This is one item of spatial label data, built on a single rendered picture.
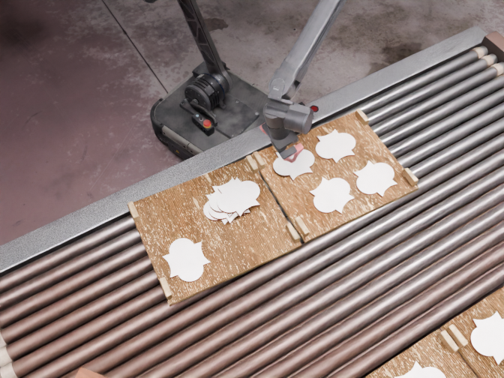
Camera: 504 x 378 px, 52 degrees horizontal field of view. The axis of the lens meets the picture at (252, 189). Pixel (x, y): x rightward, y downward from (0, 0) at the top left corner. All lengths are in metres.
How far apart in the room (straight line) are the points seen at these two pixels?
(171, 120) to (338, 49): 1.26
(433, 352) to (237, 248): 0.59
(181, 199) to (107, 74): 1.84
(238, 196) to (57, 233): 0.55
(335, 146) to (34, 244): 0.97
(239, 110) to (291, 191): 1.15
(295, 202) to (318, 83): 1.70
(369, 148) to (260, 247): 0.50
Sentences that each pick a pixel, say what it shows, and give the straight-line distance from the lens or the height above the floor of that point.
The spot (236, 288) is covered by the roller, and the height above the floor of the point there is 0.92.
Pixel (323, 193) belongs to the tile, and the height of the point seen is 0.94.
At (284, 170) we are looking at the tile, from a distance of 1.64.
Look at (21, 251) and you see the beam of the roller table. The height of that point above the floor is 0.92.
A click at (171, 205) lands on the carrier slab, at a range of 1.59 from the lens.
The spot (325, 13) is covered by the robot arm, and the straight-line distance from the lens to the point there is 1.40.
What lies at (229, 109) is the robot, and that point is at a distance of 2.70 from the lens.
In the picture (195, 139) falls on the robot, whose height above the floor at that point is 0.24.
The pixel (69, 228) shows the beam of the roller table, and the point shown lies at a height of 0.91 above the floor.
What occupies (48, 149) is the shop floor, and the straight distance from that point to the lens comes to 3.06.
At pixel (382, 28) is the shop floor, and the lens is 3.64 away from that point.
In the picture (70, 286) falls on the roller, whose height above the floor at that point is 0.92.
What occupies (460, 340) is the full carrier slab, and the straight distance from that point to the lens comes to 1.49.
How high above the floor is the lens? 2.29
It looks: 58 degrees down
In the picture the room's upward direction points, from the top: 1 degrees clockwise
